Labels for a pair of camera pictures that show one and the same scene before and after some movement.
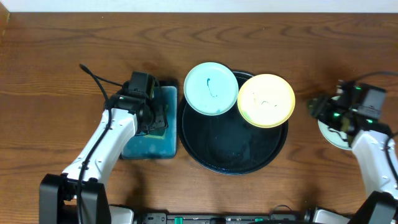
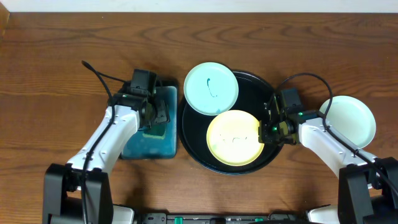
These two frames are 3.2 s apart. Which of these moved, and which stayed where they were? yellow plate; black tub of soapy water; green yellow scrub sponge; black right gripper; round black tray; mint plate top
Moved: black right gripper; yellow plate
Stayed: green yellow scrub sponge; mint plate top; round black tray; black tub of soapy water
